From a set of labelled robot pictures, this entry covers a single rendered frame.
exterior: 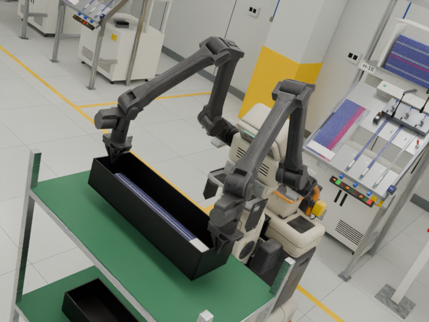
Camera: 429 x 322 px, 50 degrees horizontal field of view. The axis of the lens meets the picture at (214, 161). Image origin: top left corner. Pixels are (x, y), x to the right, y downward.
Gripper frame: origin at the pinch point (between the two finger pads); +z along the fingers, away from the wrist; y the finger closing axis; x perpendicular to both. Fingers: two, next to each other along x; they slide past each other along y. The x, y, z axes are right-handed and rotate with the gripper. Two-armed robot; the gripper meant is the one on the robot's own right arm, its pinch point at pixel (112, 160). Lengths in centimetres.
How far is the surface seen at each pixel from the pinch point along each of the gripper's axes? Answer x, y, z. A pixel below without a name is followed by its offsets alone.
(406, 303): 216, 99, 103
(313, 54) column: 358, -119, 4
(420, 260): 208, 91, 64
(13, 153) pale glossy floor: 59, -172, 110
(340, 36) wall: 386, -112, -21
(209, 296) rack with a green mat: -2, 61, 14
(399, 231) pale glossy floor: 313, 57, 103
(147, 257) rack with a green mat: -8.6, 37.3, 14.3
